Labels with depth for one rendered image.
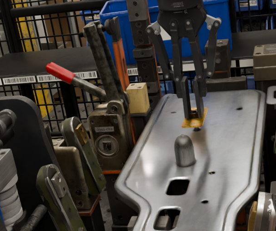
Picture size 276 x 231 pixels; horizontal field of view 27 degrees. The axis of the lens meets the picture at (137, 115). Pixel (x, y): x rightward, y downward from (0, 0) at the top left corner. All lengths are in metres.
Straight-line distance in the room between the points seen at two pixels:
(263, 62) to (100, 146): 0.40
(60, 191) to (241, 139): 0.36
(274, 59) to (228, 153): 0.35
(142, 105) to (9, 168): 0.47
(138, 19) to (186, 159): 0.48
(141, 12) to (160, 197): 0.56
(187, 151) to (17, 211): 0.29
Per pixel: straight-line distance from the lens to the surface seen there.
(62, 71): 1.07
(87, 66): 1.45
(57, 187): 0.77
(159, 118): 1.13
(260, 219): 0.63
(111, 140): 1.07
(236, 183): 0.87
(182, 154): 0.92
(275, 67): 1.25
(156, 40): 0.99
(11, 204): 0.80
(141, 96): 1.12
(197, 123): 1.02
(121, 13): 1.37
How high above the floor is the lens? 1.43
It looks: 22 degrees down
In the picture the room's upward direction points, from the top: 10 degrees counter-clockwise
